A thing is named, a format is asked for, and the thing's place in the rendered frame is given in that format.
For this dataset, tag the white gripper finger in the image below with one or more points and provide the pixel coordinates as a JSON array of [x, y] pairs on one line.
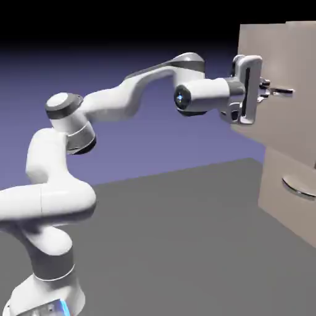
[[264, 83], [263, 96]]

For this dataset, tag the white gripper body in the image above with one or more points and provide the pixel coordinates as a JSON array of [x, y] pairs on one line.
[[254, 86]]

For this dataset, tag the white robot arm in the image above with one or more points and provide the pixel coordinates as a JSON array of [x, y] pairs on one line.
[[59, 200]]

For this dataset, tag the beige cabinet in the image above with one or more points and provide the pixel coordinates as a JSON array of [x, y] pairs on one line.
[[303, 22]]

